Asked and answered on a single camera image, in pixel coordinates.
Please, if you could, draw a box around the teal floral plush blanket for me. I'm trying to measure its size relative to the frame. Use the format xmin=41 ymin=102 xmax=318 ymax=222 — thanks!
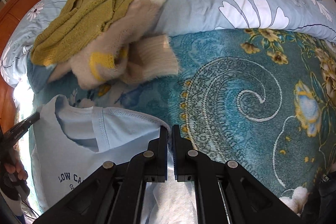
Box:
xmin=26 ymin=28 xmax=336 ymax=224

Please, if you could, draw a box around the dark navy fleece garment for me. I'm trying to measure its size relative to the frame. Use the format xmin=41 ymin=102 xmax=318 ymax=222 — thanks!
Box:
xmin=301 ymin=162 xmax=335 ymax=224

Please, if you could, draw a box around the cream fluffy sweater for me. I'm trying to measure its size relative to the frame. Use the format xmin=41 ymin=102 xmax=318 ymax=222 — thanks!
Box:
xmin=47 ymin=0 xmax=179 ymax=90

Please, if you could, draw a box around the blue trimmed folded garment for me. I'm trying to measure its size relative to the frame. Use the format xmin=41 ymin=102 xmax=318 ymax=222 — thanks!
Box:
xmin=27 ymin=57 xmax=56 ymax=94

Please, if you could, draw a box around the left hand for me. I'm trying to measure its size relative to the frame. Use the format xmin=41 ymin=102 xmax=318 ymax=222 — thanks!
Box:
xmin=4 ymin=159 xmax=28 ymax=181

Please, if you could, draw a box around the olive green knit sweater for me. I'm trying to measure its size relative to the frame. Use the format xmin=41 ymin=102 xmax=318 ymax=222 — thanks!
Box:
xmin=30 ymin=0 xmax=133 ymax=67

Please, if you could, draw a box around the blue daisy print duvet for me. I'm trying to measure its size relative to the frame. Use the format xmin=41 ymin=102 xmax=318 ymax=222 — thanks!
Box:
xmin=1 ymin=0 xmax=335 ymax=86

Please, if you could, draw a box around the light blue printed t-shirt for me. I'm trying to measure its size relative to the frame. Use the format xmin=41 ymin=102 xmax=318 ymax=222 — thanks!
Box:
xmin=31 ymin=95 xmax=197 ymax=223

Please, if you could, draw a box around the orange wooden headboard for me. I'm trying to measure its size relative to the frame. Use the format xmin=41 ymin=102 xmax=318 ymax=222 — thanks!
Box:
xmin=1 ymin=0 xmax=41 ymax=131

